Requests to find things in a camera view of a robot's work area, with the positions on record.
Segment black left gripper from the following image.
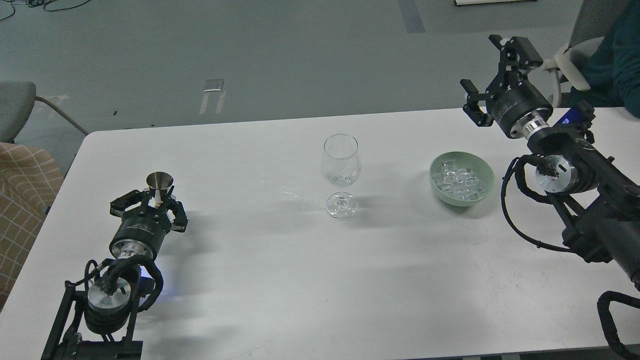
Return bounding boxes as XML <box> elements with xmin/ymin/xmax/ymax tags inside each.
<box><xmin>109</xmin><ymin>186</ymin><xmax>189</xmax><ymax>261</ymax></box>

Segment grey office chair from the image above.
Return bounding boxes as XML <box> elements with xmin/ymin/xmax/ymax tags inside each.
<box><xmin>542</xmin><ymin>0</ymin><xmax>630</xmax><ymax>108</ymax></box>

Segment checkered beige cushion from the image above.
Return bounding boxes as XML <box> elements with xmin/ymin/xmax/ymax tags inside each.
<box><xmin>0</xmin><ymin>142</ymin><xmax>64</xmax><ymax>308</ymax></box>

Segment pile of clear ice cubes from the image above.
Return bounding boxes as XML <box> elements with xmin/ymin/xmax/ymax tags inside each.
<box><xmin>430</xmin><ymin>159</ymin><xmax>489</xmax><ymax>202</ymax></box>

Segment person in teal shirt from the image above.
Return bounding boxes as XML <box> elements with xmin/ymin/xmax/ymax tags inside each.
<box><xmin>567</xmin><ymin>0</ymin><xmax>640</xmax><ymax>118</ymax></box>

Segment green bowl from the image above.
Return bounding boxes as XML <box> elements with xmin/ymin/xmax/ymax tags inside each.
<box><xmin>429</xmin><ymin>151</ymin><xmax>496</xmax><ymax>207</ymax></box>

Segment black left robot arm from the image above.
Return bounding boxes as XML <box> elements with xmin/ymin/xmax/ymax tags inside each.
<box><xmin>41</xmin><ymin>184</ymin><xmax>188</xmax><ymax>360</ymax></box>

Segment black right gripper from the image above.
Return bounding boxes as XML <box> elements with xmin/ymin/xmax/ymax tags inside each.
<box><xmin>459</xmin><ymin>34</ymin><xmax>553</xmax><ymax>139</ymax></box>

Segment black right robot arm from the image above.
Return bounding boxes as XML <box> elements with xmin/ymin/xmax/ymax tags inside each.
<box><xmin>460</xmin><ymin>34</ymin><xmax>639</xmax><ymax>289</ymax></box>

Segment steel cocktail jigger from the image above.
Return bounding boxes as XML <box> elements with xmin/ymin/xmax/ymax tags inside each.
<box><xmin>146</xmin><ymin>171</ymin><xmax>174</xmax><ymax>208</ymax></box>

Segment metal floor plate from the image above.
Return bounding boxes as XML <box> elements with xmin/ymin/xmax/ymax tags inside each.
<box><xmin>202</xmin><ymin>79</ymin><xmax>225</xmax><ymax>93</ymax></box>

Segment clear wine glass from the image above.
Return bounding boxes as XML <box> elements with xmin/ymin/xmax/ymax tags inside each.
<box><xmin>320</xmin><ymin>133</ymin><xmax>362</xmax><ymax>220</ymax></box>

